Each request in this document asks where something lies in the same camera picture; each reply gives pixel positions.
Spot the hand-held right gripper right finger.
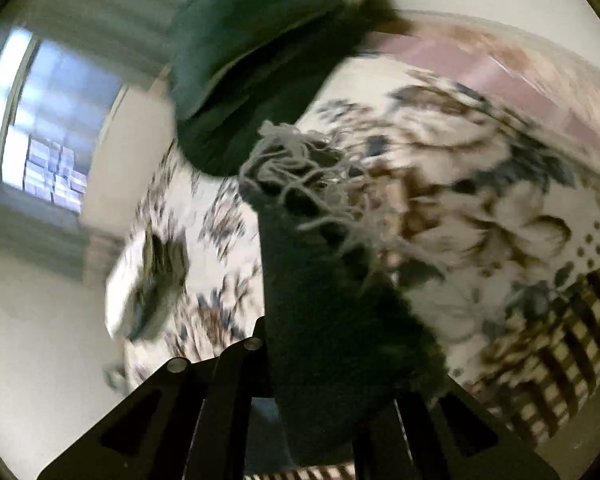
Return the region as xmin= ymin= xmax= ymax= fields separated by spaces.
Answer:
xmin=352 ymin=377 xmax=561 ymax=480

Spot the window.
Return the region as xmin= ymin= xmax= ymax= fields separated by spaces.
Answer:
xmin=0 ymin=27 xmax=131 ymax=208

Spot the grey patterned cloth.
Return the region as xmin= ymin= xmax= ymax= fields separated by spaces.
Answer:
xmin=127 ymin=220 xmax=191 ymax=343

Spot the pink blanket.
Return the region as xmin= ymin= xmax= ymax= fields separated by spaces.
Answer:
xmin=360 ymin=12 xmax=600 ymax=181

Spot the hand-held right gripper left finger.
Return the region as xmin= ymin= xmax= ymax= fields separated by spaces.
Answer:
xmin=36 ymin=316 xmax=276 ymax=480

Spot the dark green fringed towel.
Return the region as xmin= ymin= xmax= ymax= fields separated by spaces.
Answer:
xmin=167 ymin=0 xmax=451 ymax=468

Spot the floral printed bed sheet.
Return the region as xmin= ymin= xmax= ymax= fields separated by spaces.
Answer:
xmin=105 ymin=55 xmax=600 ymax=480

